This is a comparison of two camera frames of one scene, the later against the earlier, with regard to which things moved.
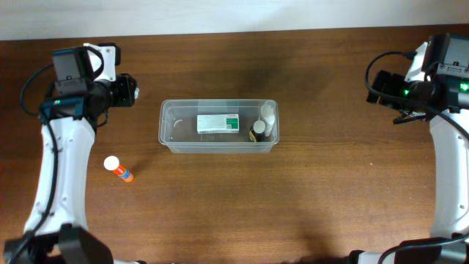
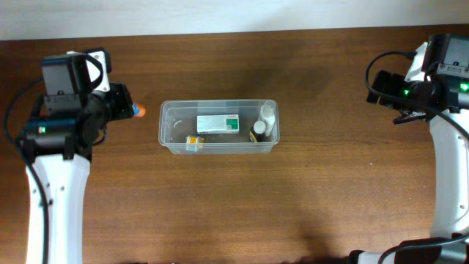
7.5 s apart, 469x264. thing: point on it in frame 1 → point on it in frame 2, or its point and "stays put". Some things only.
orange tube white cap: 111,163 → 138,111
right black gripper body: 381,88 stays put
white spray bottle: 267,111 stays put
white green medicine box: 218,124 stays put
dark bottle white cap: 257,132 stays put
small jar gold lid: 136,92 → 192,143
